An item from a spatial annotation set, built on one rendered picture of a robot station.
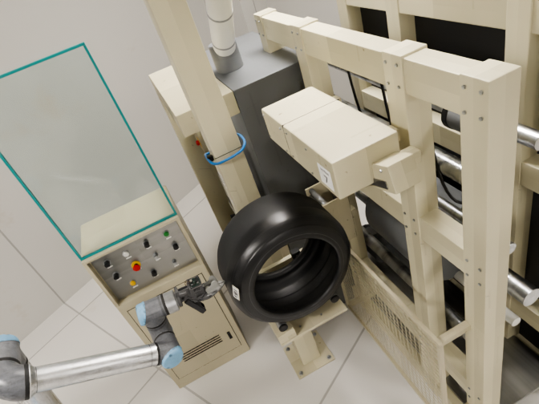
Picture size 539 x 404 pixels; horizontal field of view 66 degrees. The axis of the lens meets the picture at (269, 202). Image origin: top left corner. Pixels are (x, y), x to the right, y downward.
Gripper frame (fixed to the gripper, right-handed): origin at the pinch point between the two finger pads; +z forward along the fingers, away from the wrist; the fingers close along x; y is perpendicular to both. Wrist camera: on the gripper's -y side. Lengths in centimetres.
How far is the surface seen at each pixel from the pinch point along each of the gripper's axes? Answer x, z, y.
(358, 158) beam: -34, 50, 58
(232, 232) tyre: 6.3, 11.0, 19.4
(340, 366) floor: 15, 55, -118
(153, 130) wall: 302, 4, -36
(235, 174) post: 27.7, 22.9, 33.1
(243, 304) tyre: -10.7, 4.5, -5.1
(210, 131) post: 28, 17, 57
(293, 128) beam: -3, 42, 60
